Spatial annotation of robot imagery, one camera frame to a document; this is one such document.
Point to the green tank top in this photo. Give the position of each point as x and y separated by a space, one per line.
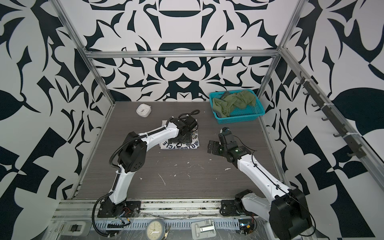
228 102

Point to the round analog clock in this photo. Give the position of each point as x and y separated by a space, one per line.
156 230

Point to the grey switch box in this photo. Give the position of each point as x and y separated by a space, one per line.
74 228

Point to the aluminium cage frame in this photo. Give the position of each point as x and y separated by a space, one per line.
371 161

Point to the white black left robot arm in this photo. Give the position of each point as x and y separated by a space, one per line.
131 155

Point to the teal plastic basket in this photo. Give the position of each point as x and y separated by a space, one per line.
250 112

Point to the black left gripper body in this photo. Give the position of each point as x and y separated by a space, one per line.
187 139

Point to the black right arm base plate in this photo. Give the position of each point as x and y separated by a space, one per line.
233 208

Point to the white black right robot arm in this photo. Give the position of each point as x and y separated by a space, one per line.
284 210

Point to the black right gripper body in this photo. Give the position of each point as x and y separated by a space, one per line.
218 148

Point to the white plastic latch device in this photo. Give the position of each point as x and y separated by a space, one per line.
203 229

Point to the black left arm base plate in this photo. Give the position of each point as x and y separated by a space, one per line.
125 209

